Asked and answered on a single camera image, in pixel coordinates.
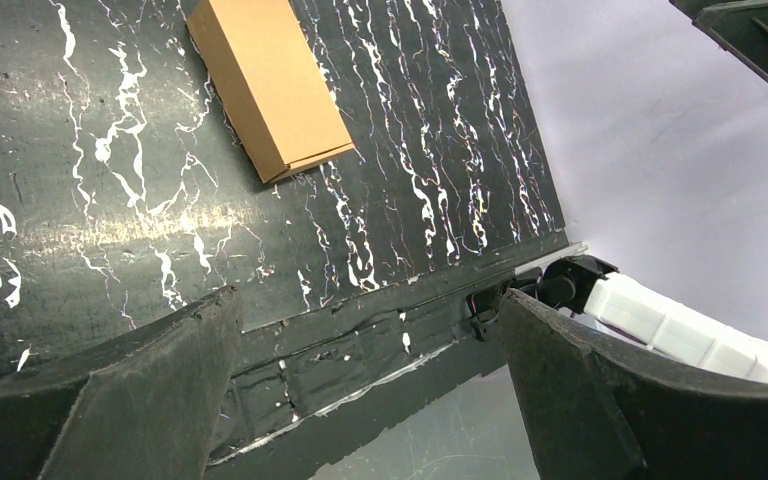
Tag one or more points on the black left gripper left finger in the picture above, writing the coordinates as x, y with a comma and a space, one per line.
143, 405

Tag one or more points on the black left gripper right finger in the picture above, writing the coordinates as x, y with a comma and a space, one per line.
597, 407

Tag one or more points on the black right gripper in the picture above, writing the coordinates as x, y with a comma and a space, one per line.
739, 27

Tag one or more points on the brown cardboard paper box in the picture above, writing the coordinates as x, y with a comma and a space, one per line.
270, 85

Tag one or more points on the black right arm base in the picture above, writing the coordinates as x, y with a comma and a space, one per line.
484, 304

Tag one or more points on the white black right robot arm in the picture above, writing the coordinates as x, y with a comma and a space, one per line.
587, 285

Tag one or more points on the aluminium rail frame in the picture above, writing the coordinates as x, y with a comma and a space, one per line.
575, 249

